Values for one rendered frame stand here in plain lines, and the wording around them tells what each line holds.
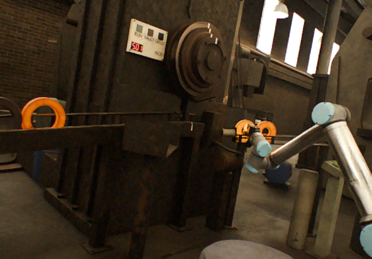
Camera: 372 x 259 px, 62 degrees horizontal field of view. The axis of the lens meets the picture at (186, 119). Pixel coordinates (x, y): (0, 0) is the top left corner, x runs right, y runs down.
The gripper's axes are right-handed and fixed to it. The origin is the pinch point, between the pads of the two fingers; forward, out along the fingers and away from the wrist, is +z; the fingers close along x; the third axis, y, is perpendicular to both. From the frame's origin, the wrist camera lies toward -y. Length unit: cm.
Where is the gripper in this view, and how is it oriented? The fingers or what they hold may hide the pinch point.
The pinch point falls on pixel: (246, 128)
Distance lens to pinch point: 224.5
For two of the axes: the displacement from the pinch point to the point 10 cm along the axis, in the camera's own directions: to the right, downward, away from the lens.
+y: 2.2, -9.1, -3.5
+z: -1.1, -3.8, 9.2
